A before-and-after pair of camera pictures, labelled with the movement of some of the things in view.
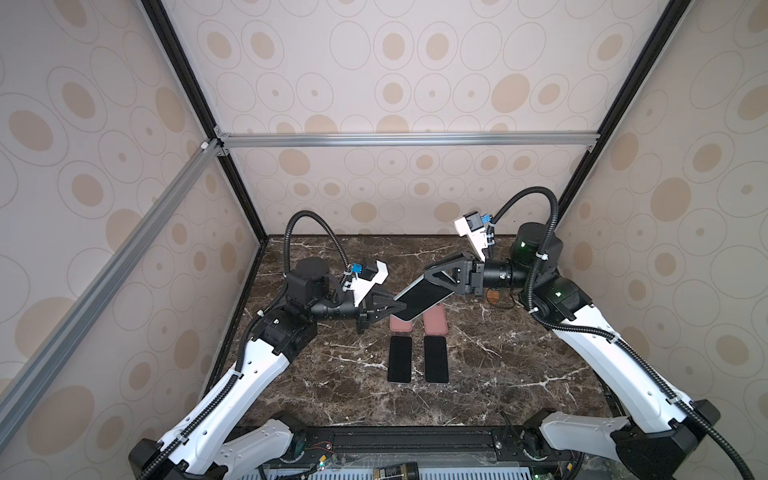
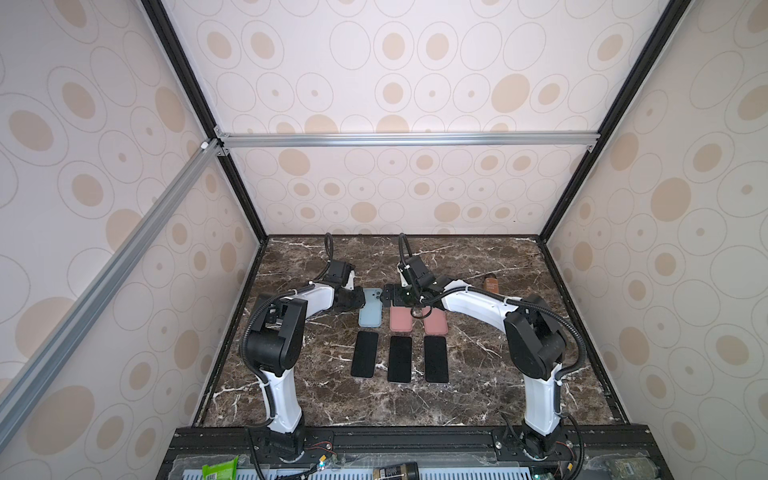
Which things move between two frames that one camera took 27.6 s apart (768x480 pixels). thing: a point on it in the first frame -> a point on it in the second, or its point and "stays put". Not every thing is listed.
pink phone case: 435,320 stays put
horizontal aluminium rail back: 464,140 stays put
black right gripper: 467,273 -> 395,300
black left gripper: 371,301 -> 359,300
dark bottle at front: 400,471 stays put
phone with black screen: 435,354 stays put
